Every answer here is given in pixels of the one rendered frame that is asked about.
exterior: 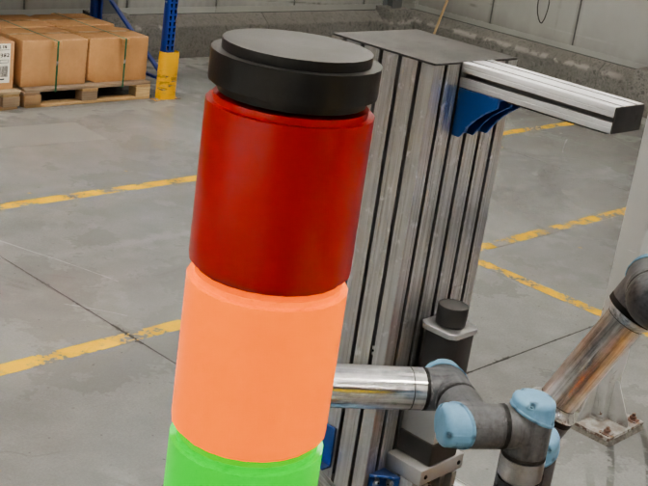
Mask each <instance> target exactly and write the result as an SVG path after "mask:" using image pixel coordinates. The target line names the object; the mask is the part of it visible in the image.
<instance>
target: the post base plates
mask: <svg viewBox="0 0 648 486"><path fill-rule="evenodd" d="M597 388H598V386H597V387H596V388H595V389H594V390H593V391H592V393H591V394H590V395H588V396H587V397H586V399H585V401H584V403H583V405H582V407H581V409H580V407H579V408H578V409H577V410H576V411H575V413H574V414H575V423H574V424H573V426H572V427H571V429H573V430H575V431H577V432H579V433H581V434H582V435H584V436H586V437H588V438H590V439H592V440H594V441H596V442H598V443H600V444H602V445H604V446H613V445H615V444H617V443H619V442H621V441H623V440H625V439H627V438H629V437H631V436H632V435H634V434H636V433H638V432H640V431H642V430H644V428H643V426H642V424H643V421H642V420H640V419H638V418H636V415H635V413H633V414H632V415H628V414H627V413H626V408H625V404H624V399H623V394H622V391H621V386H620V382H619V381H618V380H616V381H615V385H614V389H613V393H612V397H611V401H610V405H609V409H608V413H607V417H605V418H596V417H594V416H592V415H591V413H592V408H593V404H594V400H595V396H596V391H597Z"/></svg>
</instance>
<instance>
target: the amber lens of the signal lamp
mask: <svg viewBox="0 0 648 486"><path fill-rule="evenodd" d="M347 291H348V288H347V285H346V283H345V282H344V283H343V284H341V285H339V286H337V287H336V288H335V289H333V290H330V291H327V292H325V293H322V294H316V295H311V296H297V297H283V296H269V295H262V294H256V293H252V292H246V291H243V290H239V289H236V288H232V287H229V286H226V285H224V284H221V283H218V282H215V281H213V280H211V279H210V278H208V277H207V276H206V275H205V274H203V273H202V272H201V271H200V270H199V268H198V267H196V266H195V264H194V263H193V262H191V263H190V265H189V266H188V268H187V270H186V279H185V287H184V297H183V306H182V315H181V324H180V333H179V342H178V351H177V360H176V369H175V386H174V395H173V404H172V422H173V423H174V425H175V428H176V429H177V431H178V432H179V433H180V434H182V435H183V436H184V437H185V438H186V439H187V440H188V441H190V442H191V443H192V444H193V445H194V446H197V447H199V448H201V449H203V450H205V451H207V452H209V453H212V454H215V455H218V456H221V457H224V458H228V459H232V460H238V461H243V462H259V463H267V462H278V461H284V460H288V459H291V458H295V457H298V456H300V455H302V454H304V453H306V452H308V451H310V450H312V449H313V448H315V447H317V446H318V445H319V444H320V442H321V441H322V440H323V439H324V436H325V432H326V427H327V421H328V415H329V409H330V403H331V396H332V390H333V384H334V378H335V372H336V365H337V359H338V348H339V342H340V335H341V329H342V322H343V316H344V311H345V304H346V298H347Z"/></svg>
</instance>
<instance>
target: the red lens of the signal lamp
mask: <svg viewBox="0 0 648 486"><path fill-rule="evenodd" d="M374 119H375V117H374V115H373V114H372V112H371V111H369V109H368V107H367V106H366V107H365V109H364V110H363V111H362V112H360V113H357V114H351V115H346V116H310V115H300V114H290V113H285V112H279V111H273V110H268V109H264V108H259V107H255V106H252V105H249V104H246V103H242V102H239V101H236V100H234V99H232V98H230V97H227V96H225V95H223V94H222V93H221V92H219V91H218V88H217V85H216V86H215V87H214V88H213V89H212V90H210V91H208V92H207V93H206V94H205V100H204V108H203V118H202V135H201V144H200V153H199V162H198V170H197V180H196V189H195V198H194V207H193V216H192V225H191V234H190V243H189V258H190V259H191V261H192V262H193V263H194V264H195V266H196V267H198V268H199V270H200V271H201V272H202V273H203V274H205V275H206V276H207V277H208V278H210V279H211V280H213V281H215V282H218V283H220V284H224V285H226V286H229V287H232V288H236V289H239V290H243V291H246V292H252V293H256V294H262V295H269V296H283V297H297V296H311V295H316V294H322V293H325V292H327V291H330V290H333V289H335V288H336V287H337V286H339V285H341V284H343V283H344V282H345V281H347V280H348V279H349V276H350V272H351V267H352V260H353V255H354V249H355V242H356V236H357V229H358V224H359V218H360V211H361V205H362V198H363V192H364V187H365V175H366V168H367V162H368V156H369V150H370V144H371V137H372V131H373V125H374Z"/></svg>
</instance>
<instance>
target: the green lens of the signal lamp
mask: <svg viewBox="0 0 648 486"><path fill-rule="evenodd" d="M323 446H324V445H323V442H322V441H321V442H320V444H319V445H318V446H317V447H315V448H313V449H312V450H310V451H308V452H306V453H304V454H302V455H300V456H298V457H295V458H291V459H288V460H284V461H278V462H267V463H259V462H243V461H238V460H232V459H228V458H224V457H221V456H218V455H215V454H212V453H209V452H207V451H205V450H203V449H201V448H199V447H197V446H195V445H193V444H192V443H191V442H190V441H188V440H187V439H186V438H185V437H184V436H183V435H182V434H180V433H179V432H178V431H177V429H176V427H175V425H174V423H173V422H172V424H171V426H170V431H169V441H168V449H167V458H166V468H165V476H164V485H163V486H317V483H318V477H319V471H320V465H321V458H322V452H323Z"/></svg>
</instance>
